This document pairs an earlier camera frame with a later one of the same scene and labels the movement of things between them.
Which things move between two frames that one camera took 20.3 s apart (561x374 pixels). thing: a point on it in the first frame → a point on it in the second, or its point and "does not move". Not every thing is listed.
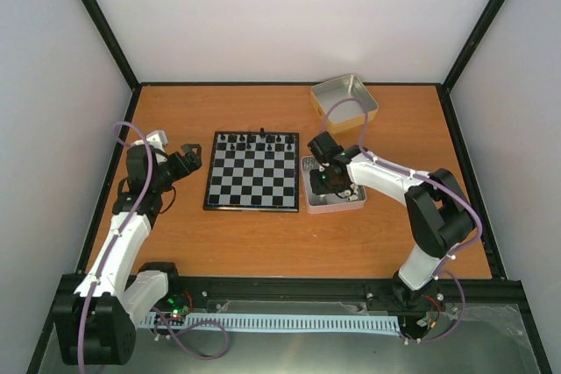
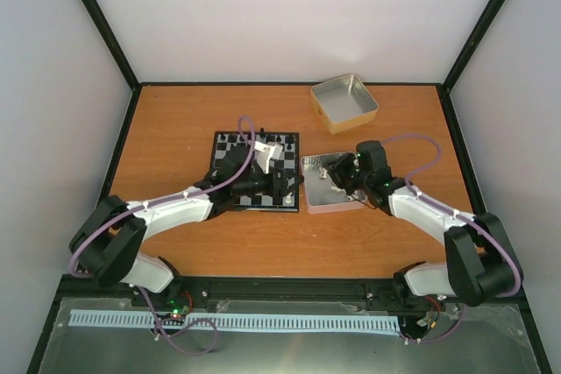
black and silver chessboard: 253,171 does not move
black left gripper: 195,162 → 281,191
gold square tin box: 344,115 does not move
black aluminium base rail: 451,291 does not move
